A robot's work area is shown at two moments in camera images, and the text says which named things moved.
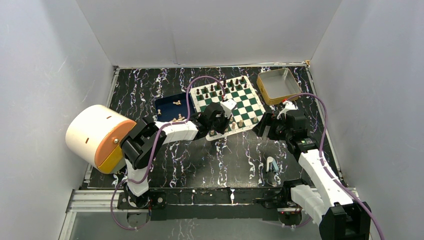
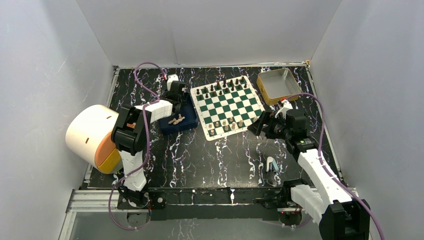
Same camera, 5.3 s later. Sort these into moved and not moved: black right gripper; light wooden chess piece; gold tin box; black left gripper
Moved: black left gripper
Not moved: gold tin box; black right gripper; light wooden chess piece
